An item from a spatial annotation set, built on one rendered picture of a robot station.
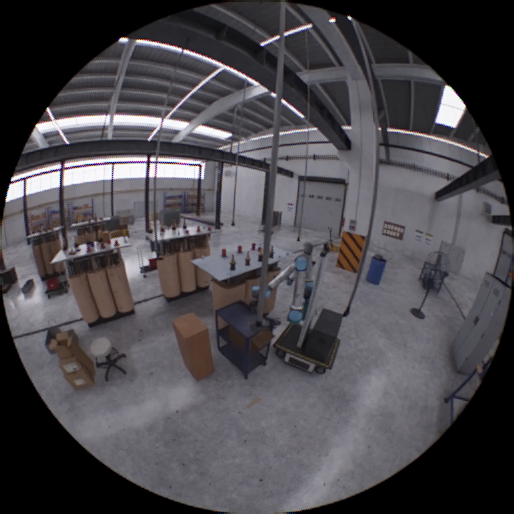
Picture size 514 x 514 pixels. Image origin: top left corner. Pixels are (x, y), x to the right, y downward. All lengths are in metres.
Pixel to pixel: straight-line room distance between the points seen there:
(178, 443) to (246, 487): 0.87
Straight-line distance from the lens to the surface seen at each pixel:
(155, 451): 2.46
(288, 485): 2.34
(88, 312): 3.82
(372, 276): 6.59
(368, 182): 6.93
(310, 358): 2.62
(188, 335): 1.95
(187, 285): 4.01
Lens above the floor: 2.28
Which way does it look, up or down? 19 degrees down
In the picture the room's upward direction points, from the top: 5 degrees clockwise
